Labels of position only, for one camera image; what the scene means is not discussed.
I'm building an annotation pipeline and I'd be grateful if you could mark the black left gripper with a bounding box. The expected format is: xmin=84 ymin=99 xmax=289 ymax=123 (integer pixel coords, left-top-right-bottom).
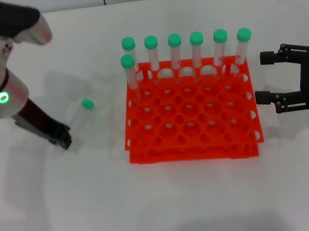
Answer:
xmin=10 ymin=94 xmax=74 ymax=156

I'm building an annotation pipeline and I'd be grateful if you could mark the green-capped clear test tube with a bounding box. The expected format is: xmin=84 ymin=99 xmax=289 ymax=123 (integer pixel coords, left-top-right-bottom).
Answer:
xmin=230 ymin=27 xmax=256 ymax=66
xmin=63 ymin=97 xmax=102 ymax=156
xmin=119 ymin=53 xmax=142 ymax=100
xmin=120 ymin=36 xmax=141 ymax=80
xmin=143 ymin=34 xmax=163 ymax=74
xmin=211 ymin=28 xmax=232 ymax=67
xmin=188 ymin=30 xmax=208 ymax=68
xmin=167 ymin=32 xmax=186 ymax=71

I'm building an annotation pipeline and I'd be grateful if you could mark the orange test tube rack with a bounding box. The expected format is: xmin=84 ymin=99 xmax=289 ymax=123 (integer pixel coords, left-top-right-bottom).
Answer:
xmin=114 ymin=47 xmax=267 ymax=174

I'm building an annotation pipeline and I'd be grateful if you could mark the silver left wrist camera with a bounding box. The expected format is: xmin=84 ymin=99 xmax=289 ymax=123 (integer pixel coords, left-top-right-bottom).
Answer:
xmin=0 ymin=0 xmax=55 ymax=53

